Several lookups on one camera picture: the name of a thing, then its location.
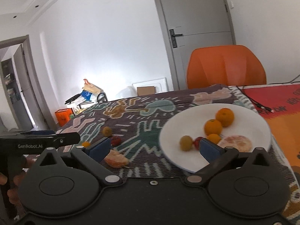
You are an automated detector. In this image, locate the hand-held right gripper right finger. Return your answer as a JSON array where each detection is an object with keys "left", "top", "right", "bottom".
[{"left": 184, "top": 138, "right": 275, "bottom": 188}]

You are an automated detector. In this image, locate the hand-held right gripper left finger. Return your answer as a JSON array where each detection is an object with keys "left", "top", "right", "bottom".
[{"left": 35, "top": 137, "right": 123, "bottom": 188}]

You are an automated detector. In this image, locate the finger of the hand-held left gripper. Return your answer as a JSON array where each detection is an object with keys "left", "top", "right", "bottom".
[
  {"left": 21, "top": 130, "right": 57, "bottom": 136},
  {"left": 53, "top": 132, "right": 80, "bottom": 147}
]

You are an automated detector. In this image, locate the orange mandarin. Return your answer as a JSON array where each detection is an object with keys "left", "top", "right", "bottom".
[
  {"left": 204, "top": 119, "right": 223, "bottom": 137},
  {"left": 215, "top": 107, "right": 235, "bottom": 128}
]

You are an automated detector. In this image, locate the peeled pomelo segment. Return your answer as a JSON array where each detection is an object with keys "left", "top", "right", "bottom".
[{"left": 217, "top": 134, "right": 253, "bottom": 153}]

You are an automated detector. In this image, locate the white plate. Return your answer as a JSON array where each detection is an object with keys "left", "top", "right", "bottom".
[{"left": 159, "top": 103, "right": 272, "bottom": 174}]

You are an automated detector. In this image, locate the person's left hand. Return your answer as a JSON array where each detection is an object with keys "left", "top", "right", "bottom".
[{"left": 0, "top": 156, "right": 30, "bottom": 205}]

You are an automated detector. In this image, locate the peeled tangerine piece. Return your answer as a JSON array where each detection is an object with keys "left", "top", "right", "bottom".
[{"left": 104, "top": 149, "right": 129, "bottom": 169}]

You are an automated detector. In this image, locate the orange box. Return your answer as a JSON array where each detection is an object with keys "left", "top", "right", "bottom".
[{"left": 54, "top": 108, "right": 72, "bottom": 127}]

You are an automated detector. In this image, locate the black folded stand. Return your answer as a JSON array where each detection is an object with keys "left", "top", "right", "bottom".
[{"left": 64, "top": 93, "right": 83, "bottom": 106}]

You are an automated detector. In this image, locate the dark patterned woven tablecloth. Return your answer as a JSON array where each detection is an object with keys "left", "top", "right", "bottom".
[{"left": 23, "top": 84, "right": 296, "bottom": 221}]

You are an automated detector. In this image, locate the blue bag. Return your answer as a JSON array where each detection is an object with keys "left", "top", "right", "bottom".
[{"left": 79, "top": 90, "right": 93, "bottom": 101}]

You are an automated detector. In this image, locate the open grey door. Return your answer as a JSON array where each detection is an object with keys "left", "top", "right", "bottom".
[{"left": 13, "top": 44, "right": 39, "bottom": 130}]

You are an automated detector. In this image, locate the grey shelf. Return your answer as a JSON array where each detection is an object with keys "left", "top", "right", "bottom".
[{"left": 1, "top": 58, "right": 21, "bottom": 113}]

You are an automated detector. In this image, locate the cardboard box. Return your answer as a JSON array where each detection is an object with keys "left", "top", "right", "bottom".
[{"left": 136, "top": 86, "right": 156, "bottom": 96}]

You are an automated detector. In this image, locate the orange printed cloth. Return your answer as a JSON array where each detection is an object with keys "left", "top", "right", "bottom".
[{"left": 243, "top": 83, "right": 300, "bottom": 225}]

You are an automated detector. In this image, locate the white framed board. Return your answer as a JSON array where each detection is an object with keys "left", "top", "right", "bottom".
[{"left": 131, "top": 76, "right": 167, "bottom": 96}]

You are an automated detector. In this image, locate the orange chair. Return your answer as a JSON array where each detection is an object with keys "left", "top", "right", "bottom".
[{"left": 186, "top": 45, "right": 267, "bottom": 90}]

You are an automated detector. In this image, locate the black cable with plug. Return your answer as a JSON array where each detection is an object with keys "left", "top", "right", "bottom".
[{"left": 236, "top": 86, "right": 275, "bottom": 113}]

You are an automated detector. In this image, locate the black door handle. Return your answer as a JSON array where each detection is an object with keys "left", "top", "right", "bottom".
[{"left": 169, "top": 28, "right": 183, "bottom": 49}]

